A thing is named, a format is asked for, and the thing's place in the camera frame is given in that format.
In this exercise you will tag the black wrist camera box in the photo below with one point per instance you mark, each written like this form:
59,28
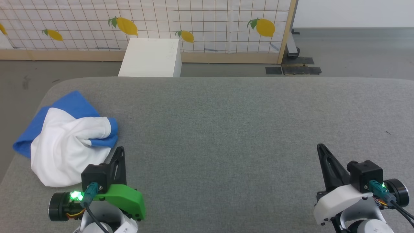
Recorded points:
365,173
95,174

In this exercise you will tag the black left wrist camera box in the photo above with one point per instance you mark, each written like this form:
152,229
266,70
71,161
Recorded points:
95,174

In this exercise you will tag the long black floor patch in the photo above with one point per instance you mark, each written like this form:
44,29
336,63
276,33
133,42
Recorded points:
300,70

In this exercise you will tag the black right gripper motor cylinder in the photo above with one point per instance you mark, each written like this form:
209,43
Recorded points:
398,191

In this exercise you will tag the lemon print grid cloth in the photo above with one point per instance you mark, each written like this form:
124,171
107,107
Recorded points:
210,19

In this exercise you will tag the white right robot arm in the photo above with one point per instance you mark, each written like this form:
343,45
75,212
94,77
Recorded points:
365,220

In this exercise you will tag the white box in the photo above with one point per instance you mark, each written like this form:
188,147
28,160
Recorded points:
150,58

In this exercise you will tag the wooden partition frame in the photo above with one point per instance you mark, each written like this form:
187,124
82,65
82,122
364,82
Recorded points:
226,57

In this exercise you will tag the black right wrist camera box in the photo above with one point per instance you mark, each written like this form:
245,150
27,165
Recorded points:
365,173

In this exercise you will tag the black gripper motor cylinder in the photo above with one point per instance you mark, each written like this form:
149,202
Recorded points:
398,191
59,207

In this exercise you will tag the white sheet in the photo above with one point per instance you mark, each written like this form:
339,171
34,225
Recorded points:
5,42

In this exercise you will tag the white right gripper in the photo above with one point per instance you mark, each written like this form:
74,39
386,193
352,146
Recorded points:
339,200

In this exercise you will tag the small black floor patch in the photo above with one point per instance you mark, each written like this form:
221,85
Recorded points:
273,70

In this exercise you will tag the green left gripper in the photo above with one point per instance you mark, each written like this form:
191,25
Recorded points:
129,199

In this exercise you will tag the blue and white t-shirt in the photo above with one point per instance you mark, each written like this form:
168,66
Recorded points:
64,152

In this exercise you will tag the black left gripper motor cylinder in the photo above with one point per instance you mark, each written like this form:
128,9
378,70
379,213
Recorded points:
59,207

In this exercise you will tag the grey metal stand foot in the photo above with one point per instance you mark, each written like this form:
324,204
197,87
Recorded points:
292,48

